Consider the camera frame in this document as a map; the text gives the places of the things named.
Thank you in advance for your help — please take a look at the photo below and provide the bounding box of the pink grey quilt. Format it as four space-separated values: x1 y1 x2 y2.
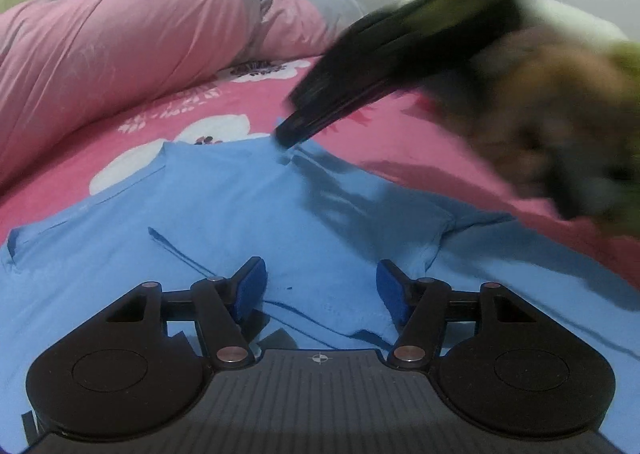
0 0 368 189

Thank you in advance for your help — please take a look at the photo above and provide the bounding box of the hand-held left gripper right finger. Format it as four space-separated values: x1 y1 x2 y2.
375 259 543 370

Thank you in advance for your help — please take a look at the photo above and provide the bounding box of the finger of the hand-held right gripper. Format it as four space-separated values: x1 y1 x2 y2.
272 15 399 151

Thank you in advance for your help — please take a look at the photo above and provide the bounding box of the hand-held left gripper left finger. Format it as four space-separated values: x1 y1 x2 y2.
102 256 268 370

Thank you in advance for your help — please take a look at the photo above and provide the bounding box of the blue t-shirt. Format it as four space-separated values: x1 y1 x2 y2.
0 139 640 454

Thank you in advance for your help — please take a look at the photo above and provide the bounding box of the person's right hand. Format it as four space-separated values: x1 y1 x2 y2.
440 26 640 235

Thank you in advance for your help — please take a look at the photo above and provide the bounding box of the pink floral bed sheet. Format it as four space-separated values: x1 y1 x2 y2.
0 54 640 275

